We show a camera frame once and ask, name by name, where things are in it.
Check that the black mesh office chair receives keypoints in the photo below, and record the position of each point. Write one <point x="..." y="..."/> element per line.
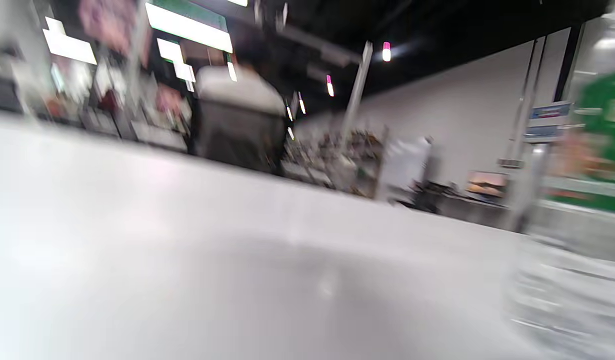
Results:
<point x="240" y="135"/>

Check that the clear mineral water bottle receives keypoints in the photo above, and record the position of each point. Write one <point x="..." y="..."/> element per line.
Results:
<point x="587" y="300"/>

